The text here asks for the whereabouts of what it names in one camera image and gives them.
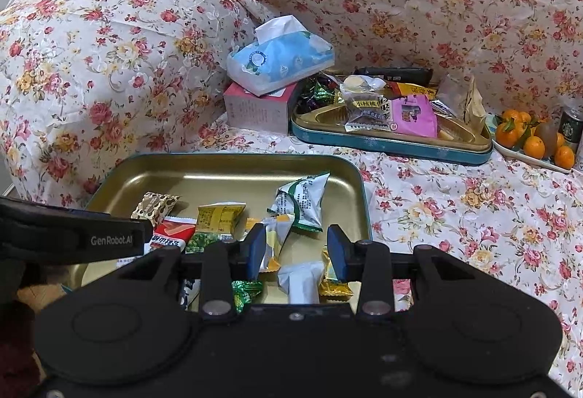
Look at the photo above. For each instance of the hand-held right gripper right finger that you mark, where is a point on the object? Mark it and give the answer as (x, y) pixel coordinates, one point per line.
(336, 252)

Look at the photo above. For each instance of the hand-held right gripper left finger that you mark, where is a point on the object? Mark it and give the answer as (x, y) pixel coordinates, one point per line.
(256, 250)

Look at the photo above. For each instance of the silver yellow snack packet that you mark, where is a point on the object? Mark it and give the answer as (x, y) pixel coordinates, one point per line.
(278, 238)

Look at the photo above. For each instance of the green foil candy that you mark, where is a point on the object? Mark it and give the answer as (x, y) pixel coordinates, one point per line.
(248, 292)

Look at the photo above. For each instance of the green printed snack packet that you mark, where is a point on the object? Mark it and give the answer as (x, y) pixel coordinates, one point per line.
(207, 242)

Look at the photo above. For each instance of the green white snack packet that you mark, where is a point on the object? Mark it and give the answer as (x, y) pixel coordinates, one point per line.
(303, 202)

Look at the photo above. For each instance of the blue white snack packet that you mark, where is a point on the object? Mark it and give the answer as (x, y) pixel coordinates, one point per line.
(190, 291)

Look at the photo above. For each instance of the teal rectangular tin tray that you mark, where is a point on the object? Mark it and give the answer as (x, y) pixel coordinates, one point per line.
(218, 179)

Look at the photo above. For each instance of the red white snack packet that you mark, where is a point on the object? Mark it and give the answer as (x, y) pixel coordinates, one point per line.
(175, 234)

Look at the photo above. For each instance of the gold brown patterned snack packet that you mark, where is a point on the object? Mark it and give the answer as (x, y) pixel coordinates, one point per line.
(155, 204)

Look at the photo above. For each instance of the teal divided snack tin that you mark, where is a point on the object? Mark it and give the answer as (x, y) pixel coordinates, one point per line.
(387, 150)

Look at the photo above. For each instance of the dark red cloth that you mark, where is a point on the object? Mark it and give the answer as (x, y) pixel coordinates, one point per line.
(13, 348)

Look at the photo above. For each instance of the pink tissue box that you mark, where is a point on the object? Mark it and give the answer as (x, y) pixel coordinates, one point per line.
(257, 109)

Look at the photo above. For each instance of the clear packet with dark cake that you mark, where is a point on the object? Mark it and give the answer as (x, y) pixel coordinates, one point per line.
(366, 109)

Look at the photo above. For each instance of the black white printed packet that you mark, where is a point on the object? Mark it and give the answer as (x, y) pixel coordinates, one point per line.
(386, 105)

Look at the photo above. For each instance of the pink snack packet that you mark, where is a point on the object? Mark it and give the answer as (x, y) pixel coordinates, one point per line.
(412, 116)

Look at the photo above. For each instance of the yellow wrapped cake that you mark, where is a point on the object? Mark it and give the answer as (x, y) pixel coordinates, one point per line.
(444, 135)

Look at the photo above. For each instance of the pile of foil candies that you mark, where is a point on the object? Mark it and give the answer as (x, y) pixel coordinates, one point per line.
(321, 92)

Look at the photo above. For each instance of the clear packet of round cookies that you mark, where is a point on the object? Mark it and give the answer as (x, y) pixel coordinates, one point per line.
(364, 83)

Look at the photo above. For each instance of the orange yellow snack packet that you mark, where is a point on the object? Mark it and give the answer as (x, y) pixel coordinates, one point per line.
(414, 89)

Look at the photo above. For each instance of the long black snack packet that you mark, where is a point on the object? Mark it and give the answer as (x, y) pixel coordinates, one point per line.
(394, 73)

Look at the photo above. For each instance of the translucent snack packet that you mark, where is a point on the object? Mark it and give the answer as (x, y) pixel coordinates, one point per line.
(448, 95)

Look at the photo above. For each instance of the blue tissue pack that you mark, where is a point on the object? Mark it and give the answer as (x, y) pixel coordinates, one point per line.
(282, 56)

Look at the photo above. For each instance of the beige paper snack packet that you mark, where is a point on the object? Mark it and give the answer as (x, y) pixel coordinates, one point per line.
(473, 106)

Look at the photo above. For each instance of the pale fruit plate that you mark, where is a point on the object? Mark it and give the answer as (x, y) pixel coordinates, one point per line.
(519, 154)

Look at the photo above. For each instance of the pile of mandarin oranges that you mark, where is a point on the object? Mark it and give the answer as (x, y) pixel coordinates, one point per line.
(508, 134)

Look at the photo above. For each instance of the brown kiwi fruit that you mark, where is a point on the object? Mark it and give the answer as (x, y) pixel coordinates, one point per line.
(546, 137)

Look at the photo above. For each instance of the dark drink can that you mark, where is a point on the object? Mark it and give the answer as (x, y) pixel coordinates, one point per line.
(571, 125)

